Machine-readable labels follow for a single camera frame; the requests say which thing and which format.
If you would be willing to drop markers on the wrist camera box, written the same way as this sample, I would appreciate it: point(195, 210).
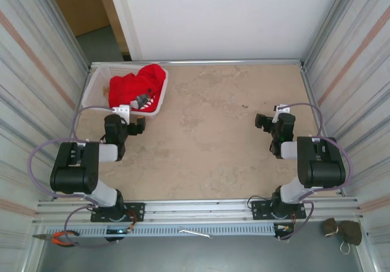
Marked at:
point(123, 110)
point(281, 108)

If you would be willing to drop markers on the metal hex key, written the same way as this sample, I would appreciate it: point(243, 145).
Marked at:
point(195, 232)

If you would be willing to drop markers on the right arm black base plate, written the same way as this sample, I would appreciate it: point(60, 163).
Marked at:
point(260, 209)

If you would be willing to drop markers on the small brown cloth pouch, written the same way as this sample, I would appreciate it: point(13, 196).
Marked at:
point(330, 227)

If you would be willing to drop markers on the aluminium mounting rail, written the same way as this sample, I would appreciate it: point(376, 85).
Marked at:
point(198, 211)

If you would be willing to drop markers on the brown wooden door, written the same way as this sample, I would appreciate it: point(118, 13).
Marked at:
point(79, 6)

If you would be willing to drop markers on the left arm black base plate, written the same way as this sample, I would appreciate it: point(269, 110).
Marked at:
point(137, 211)

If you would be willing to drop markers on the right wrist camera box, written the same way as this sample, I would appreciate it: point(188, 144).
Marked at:
point(281, 108)

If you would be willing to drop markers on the red t-shirt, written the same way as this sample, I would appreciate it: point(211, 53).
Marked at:
point(128, 89)

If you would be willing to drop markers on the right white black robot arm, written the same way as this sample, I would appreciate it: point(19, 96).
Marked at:
point(323, 168)

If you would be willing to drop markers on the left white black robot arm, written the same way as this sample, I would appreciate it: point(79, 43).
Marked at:
point(70, 177)

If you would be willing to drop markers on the white plastic basket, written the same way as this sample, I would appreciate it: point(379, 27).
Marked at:
point(94, 92)

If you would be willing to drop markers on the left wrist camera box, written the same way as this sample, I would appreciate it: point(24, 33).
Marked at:
point(123, 110)

